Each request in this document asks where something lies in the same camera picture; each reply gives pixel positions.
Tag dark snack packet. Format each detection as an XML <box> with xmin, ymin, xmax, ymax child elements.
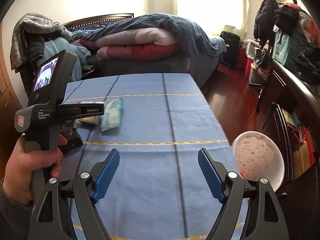
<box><xmin>59</xmin><ymin>120</ymin><xmax>83</xmax><ymax>154</ymax></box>

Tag white pink-capped tube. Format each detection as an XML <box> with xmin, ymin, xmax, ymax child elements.
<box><xmin>76</xmin><ymin>101</ymin><xmax>104</xmax><ymax>104</ymax></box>

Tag pink speckled trash bin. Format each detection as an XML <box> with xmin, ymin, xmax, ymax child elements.
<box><xmin>231</xmin><ymin>131</ymin><xmax>285</xmax><ymax>191</ymax></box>

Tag person's left hand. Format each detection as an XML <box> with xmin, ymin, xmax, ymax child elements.
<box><xmin>3</xmin><ymin>136</ymin><xmax>63</xmax><ymax>205</ymax></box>

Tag yellow snack packet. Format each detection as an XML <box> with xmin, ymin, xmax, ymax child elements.
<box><xmin>78</xmin><ymin>116</ymin><xmax>100</xmax><ymax>126</ymax></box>

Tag dark wooden dresser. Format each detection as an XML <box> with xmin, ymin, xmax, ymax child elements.
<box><xmin>256</xmin><ymin>61</ymin><xmax>319</xmax><ymax>239</ymax></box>

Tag wooden wardrobe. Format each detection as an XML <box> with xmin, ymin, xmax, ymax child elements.
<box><xmin>0</xmin><ymin>35</ymin><xmax>22</xmax><ymax>171</ymax></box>

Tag black suitcase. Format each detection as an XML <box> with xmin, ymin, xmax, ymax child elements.
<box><xmin>220</xmin><ymin>31</ymin><xmax>241</xmax><ymax>67</ymax></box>

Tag pink red folded quilt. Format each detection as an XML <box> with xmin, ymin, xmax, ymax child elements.
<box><xmin>74</xmin><ymin>28</ymin><xmax>182</xmax><ymax>61</ymax></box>

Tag light blue fleece blanket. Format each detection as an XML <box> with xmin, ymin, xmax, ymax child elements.
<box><xmin>36</xmin><ymin>37</ymin><xmax>92</xmax><ymax>82</ymax></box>

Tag blue duvet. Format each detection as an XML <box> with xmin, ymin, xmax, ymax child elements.
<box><xmin>71</xmin><ymin>13</ymin><xmax>226</xmax><ymax>57</ymax></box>

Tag bed with dark base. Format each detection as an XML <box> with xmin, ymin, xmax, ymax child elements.
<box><xmin>65</xmin><ymin>13</ymin><xmax>226</xmax><ymax>87</ymax></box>

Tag teal patterned bag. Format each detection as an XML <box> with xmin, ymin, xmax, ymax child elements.
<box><xmin>272</xmin><ymin>29</ymin><xmax>299</xmax><ymax>72</ymax></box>

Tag folded dark clothes stack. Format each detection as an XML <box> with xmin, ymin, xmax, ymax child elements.
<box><xmin>293</xmin><ymin>41</ymin><xmax>319</xmax><ymax>85</ymax></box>

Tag dark wooden headboard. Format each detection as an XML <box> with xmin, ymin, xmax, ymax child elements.
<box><xmin>64</xmin><ymin>13</ymin><xmax>134</xmax><ymax>31</ymax></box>

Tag dark jacket on rack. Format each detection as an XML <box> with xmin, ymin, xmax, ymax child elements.
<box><xmin>253</xmin><ymin>0</ymin><xmax>279</xmax><ymax>46</ymax></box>

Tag white window curtain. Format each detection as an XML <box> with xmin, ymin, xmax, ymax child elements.
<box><xmin>148</xmin><ymin>0</ymin><xmax>249</xmax><ymax>38</ymax></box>

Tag red clothes on rack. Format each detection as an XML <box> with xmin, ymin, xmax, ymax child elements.
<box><xmin>274</xmin><ymin>3</ymin><xmax>319</xmax><ymax>47</ymax></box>

